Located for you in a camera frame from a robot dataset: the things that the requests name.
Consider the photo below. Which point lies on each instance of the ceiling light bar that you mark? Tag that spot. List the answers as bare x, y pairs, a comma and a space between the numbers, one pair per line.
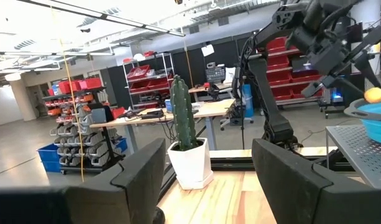
115, 20

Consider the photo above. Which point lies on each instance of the blue collapsible bowl grey rim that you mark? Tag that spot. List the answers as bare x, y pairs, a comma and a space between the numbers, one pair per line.
373, 124

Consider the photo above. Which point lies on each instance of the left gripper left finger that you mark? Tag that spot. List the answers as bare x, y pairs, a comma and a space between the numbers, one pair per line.
131, 193

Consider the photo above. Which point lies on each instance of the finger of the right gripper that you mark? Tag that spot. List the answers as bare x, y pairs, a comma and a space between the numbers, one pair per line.
327, 82
368, 71

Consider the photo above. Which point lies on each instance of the wooden desk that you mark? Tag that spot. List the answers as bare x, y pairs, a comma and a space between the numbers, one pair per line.
209, 110

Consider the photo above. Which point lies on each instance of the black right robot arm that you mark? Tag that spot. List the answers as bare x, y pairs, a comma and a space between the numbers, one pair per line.
264, 93

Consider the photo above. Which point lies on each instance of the white hexagonal plant pot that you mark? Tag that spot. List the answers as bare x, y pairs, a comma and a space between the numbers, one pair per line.
190, 165

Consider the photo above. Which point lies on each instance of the grey perforated metal shelf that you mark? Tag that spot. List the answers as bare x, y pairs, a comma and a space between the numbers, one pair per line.
358, 152

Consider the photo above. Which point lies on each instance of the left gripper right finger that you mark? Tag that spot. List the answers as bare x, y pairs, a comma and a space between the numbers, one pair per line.
302, 199

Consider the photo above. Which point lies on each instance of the black plum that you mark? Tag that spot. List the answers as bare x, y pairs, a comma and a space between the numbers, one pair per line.
159, 217

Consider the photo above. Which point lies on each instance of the small orange-red stemmed fruit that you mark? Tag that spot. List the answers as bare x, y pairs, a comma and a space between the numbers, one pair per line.
375, 95

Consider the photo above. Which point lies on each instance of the grey parts bin rack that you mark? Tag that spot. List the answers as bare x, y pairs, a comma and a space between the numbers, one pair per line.
81, 137

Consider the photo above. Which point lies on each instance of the blue storage bin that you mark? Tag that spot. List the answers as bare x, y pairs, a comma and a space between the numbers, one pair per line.
48, 157

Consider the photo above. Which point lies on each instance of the red bin wall rack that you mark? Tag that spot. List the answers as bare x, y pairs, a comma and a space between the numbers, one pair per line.
280, 74

